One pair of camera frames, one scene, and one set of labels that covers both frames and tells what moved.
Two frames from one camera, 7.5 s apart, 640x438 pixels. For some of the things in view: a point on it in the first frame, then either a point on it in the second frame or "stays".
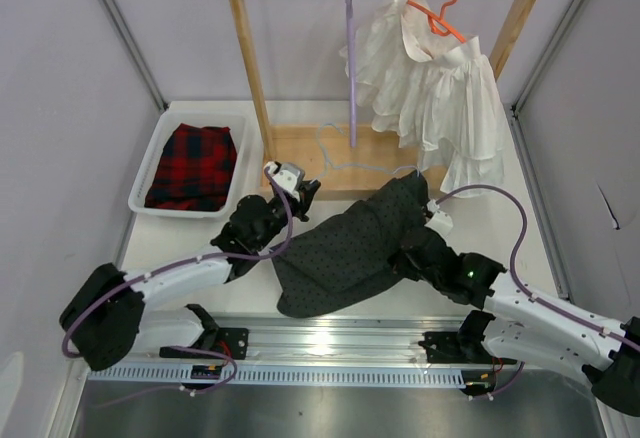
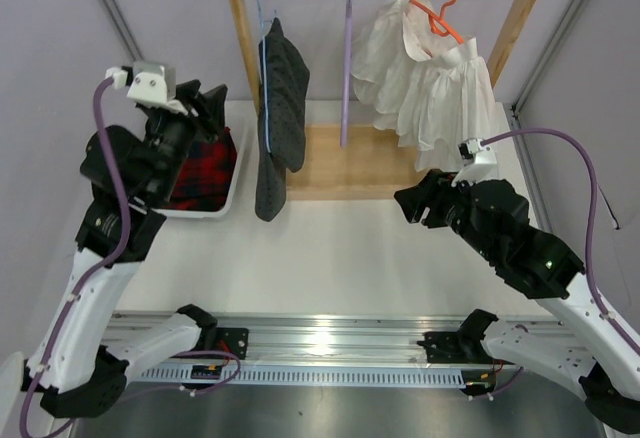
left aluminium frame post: x=111 y=3 stays
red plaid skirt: x=195 y=171 stays
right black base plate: x=444 y=347 stays
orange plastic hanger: x=439 y=25 stays
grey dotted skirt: x=351 y=249 -> x=284 y=89
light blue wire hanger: x=356 y=164 -> x=265 y=65
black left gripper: x=306 y=190 -> x=210 y=105
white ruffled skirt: x=432 y=89 stays
